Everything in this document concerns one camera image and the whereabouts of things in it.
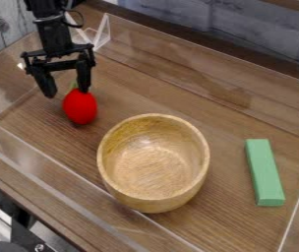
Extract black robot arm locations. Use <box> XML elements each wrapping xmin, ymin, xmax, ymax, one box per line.
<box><xmin>22</xmin><ymin>0</ymin><xmax>96</xmax><ymax>98</ymax></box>

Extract clear acrylic corner bracket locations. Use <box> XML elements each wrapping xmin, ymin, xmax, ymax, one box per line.
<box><xmin>71</xmin><ymin>15</ymin><xmax>112</xmax><ymax>52</ymax></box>

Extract wooden bowl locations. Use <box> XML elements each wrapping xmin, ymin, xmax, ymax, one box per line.
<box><xmin>98</xmin><ymin>113</ymin><xmax>210</xmax><ymax>214</ymax></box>

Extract black camera mount with cable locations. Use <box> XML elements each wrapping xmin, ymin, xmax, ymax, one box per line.
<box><xmin>0</xmin><ymin>220</ymin><xmax>56</xmax><ymax>252</ymax></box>

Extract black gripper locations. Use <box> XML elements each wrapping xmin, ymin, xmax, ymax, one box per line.
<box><xmin>22</xmin><ymin>18</ymin><xmax>96</xmax><ymax>98</ymax></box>

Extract green rectangular block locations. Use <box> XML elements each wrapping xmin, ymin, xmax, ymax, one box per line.
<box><xmin>246</xmin><ymin>139</ymin><xmax>286</xmax><ymax>207</ymax></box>

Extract clear acrylic tray walls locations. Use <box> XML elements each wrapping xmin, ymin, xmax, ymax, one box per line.
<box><xmin>0</xmin><ymin>18</ymin><xmax>299</xmax><ymax>252</ymax></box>

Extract red felt fruit green leaves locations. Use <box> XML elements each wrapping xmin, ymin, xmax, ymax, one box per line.
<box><xmin>62</xmin><ymin>82</ymin><xmax>99</xmax><ymax>125</ymax></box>

